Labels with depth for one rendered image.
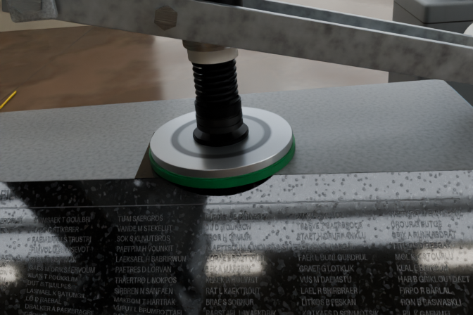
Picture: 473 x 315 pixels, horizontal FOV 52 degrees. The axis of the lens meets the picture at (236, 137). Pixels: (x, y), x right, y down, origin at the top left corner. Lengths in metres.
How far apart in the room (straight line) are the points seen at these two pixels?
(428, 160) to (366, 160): 0.08
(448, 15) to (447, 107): 0.83
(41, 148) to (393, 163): 0.55
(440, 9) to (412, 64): 0.99
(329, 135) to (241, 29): 0.25
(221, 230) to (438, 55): 0.37
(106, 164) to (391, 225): 0.41
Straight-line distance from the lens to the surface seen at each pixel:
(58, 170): 0.76
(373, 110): 0.86
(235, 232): 0.65
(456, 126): 0.82
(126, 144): 0.80
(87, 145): 0.82
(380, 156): 0.71
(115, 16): 0.60
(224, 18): 0.60
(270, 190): 0.66
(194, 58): 0.65
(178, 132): 0.74
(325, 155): 0.71
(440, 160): 0.71
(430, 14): 1.67
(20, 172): 0.79
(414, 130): 0.79
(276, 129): 0.73
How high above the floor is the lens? 1.18
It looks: 26 degrees down
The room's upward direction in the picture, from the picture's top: 5 degrees counter-clockwise
